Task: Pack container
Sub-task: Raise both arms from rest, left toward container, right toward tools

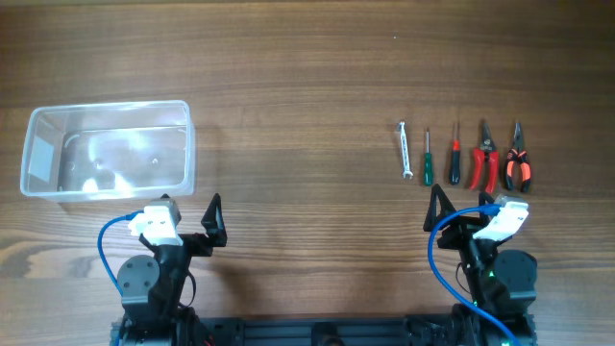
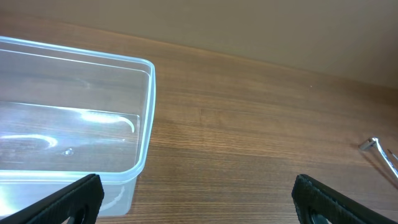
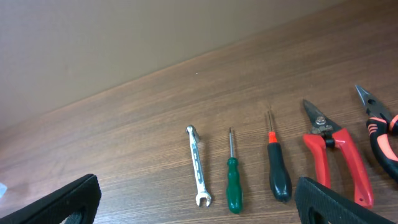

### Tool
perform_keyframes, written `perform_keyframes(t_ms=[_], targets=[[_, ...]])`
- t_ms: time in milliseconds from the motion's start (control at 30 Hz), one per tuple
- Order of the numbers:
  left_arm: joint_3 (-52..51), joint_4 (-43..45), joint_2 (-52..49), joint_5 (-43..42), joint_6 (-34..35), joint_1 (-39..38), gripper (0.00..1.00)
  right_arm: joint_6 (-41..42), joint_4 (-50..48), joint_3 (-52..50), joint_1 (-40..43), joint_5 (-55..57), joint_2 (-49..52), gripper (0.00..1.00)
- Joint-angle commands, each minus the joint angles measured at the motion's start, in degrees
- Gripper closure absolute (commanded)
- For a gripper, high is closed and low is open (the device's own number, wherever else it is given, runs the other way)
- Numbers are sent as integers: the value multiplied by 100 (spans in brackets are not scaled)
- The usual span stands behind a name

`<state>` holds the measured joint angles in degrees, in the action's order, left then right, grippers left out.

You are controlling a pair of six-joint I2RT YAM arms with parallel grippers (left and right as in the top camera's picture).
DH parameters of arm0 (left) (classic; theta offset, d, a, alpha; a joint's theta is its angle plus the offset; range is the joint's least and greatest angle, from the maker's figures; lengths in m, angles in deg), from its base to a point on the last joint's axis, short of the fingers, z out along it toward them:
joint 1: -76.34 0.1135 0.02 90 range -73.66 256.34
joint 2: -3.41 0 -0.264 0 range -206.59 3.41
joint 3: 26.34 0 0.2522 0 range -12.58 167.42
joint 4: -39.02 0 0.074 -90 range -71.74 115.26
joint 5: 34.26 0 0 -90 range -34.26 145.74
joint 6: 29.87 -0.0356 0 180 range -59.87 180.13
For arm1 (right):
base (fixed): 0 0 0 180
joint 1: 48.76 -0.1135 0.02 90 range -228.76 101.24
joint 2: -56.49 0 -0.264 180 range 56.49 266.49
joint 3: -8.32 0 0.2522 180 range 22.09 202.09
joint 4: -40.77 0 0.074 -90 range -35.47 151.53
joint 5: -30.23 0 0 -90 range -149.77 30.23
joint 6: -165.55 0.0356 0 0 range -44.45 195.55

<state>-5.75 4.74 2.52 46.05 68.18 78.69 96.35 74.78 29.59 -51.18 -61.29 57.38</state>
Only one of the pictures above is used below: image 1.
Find green handled screwdriver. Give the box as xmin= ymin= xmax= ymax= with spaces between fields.
xmin=424 ymin=128 xmax=433 ymax=186

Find red handled cutters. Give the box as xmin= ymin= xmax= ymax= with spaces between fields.
xmin=470 ymin=120 xmax=500 ymax=194

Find clear plastic container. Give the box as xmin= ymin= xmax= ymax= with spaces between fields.
xmin=20 ymin=100 xmax=196 ymax=203

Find orange black pliers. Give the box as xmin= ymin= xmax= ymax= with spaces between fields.
xmin=504 ymin=122 xmax=531 ymax=193

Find black red handled screwdriver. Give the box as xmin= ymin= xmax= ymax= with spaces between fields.
xmin=449 ymin=122 xmax=460 ymax=185

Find small silver wrench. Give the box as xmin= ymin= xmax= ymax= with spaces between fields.
xmin=397 ymin=121 xmax=413 ymax=180

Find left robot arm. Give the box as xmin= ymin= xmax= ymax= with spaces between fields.
xmin=110 ymin=194 xmax=228 ymax=346

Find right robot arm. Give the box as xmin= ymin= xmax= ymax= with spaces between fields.
xmin=406 ymin=185 xmax=537 ymax=345

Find right blue cable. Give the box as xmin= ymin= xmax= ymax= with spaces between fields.
xmin=427 ymin=204 xmax=523 ymax=346

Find blue cable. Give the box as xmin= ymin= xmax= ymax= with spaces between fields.
xmin=427 ymin=204 xmax=523 ymax=346
xmin=97 ymin=210 xmax=144 ymax=297

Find left blue cable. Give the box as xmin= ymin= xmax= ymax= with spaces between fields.
xmin=97 ymin=210 xmax=144 ymax=297

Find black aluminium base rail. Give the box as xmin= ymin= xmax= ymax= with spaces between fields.
xmin=111 ymin=314 xmax=537 ymax=346

